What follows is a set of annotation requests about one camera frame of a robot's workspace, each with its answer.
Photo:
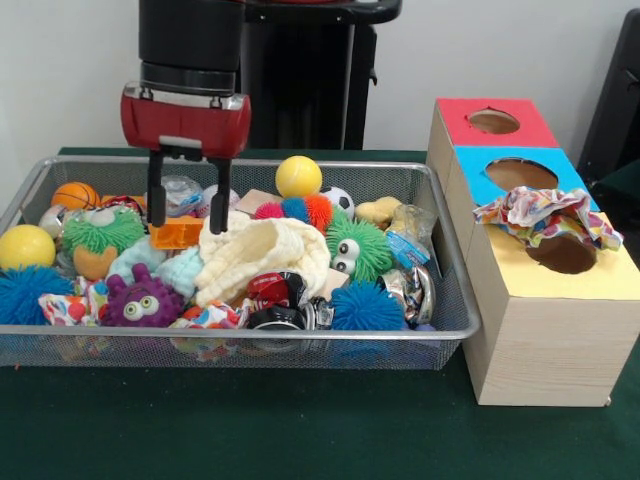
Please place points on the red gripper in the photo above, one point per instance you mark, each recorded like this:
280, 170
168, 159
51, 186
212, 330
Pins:
185, 122

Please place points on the polka dot cloth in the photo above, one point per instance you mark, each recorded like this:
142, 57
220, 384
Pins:
540, 207
70, 307
215, 315

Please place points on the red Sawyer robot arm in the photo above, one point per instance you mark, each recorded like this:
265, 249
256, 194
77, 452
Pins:
190, 30

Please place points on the shallow silver mesh bin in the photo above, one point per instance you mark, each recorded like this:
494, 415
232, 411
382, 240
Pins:
350, 345

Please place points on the wooden three-hole box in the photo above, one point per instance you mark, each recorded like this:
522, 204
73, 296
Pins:
550, 350

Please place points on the green spiky toy with eyes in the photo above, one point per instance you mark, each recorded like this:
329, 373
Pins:
115, 232
367, 240

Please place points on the cream knitted cloth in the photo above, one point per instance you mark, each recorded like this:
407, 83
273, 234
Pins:
260, 250

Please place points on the purple spiky monster toy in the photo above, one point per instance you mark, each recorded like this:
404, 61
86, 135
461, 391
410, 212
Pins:
150, 292

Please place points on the orange toy basketball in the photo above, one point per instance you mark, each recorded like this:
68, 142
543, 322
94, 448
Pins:
75, 195

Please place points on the yellow ball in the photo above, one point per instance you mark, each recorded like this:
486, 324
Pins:
26, 247
298, 176

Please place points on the blue spiky ball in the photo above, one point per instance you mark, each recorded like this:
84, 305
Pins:
25, 297
367, 307

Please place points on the dark green tablecloth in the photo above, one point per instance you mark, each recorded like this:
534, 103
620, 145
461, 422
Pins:
625, 185
250, 430

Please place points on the black metal stand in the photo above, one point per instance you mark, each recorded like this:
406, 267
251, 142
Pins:
620, 100

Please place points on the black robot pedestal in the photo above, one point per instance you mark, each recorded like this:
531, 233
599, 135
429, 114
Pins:
310, 75

